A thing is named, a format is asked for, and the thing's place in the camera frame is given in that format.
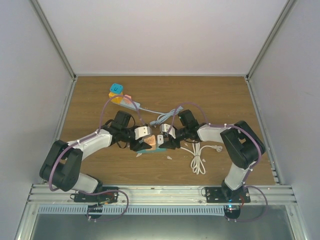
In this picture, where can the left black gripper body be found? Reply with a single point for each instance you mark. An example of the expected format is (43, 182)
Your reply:
(124, 131)

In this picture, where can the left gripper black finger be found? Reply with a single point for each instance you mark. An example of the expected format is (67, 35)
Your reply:
(134, 145)
(143, 146)

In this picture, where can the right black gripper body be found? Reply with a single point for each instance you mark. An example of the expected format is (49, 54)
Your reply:
(184, 131)

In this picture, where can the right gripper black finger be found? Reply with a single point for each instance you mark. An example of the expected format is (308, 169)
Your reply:
(170, 144)
(168, 136)

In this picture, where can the teal power strip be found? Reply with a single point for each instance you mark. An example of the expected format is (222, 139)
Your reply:
(150, 151)

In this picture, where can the light blue power strip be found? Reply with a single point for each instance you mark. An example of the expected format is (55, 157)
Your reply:
(129, 105)

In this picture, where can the yellow cube socket adapter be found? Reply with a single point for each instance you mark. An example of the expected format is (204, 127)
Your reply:
(116, 98)

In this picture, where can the blue square plug adapter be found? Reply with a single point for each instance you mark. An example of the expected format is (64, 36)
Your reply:
(116, 89)

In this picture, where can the white 66W USB charger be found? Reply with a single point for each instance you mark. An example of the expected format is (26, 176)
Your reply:
(160, 140)

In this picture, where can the peach cube plug adapter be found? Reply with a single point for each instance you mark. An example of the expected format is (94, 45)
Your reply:
(151, 141)

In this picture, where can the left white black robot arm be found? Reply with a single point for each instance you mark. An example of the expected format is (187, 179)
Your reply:
(62, 166)

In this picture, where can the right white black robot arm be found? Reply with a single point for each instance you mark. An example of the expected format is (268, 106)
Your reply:
(243, 146)

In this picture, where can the pink small plug charger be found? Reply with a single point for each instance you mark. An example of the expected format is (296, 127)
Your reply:
(127, 99)

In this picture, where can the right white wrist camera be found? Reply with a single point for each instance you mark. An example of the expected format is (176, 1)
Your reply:
(166, 129)

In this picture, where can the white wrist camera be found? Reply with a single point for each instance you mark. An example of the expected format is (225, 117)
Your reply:
(142, 132)
(166, 129)

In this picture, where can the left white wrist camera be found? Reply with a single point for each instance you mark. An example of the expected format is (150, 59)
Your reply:
(142, 132)

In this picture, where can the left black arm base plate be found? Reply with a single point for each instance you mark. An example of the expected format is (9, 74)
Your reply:
(106, 198)

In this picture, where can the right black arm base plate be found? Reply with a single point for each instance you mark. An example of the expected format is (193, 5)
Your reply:
(219, 195)

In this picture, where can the aluminium front rail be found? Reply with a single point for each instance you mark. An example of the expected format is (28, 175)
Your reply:
(171, 195)

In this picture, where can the grey slotted cable duct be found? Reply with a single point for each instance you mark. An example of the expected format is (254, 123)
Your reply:
(179, 210)

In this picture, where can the left aluminium corner post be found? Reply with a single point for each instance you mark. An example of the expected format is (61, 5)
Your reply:
(52, 36)

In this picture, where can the aluminium corner post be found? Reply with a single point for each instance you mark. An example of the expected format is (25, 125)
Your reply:
(289, 4)
(52, 36)

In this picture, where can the right aluminium corner post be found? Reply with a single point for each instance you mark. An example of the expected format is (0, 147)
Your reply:
(289, 4)

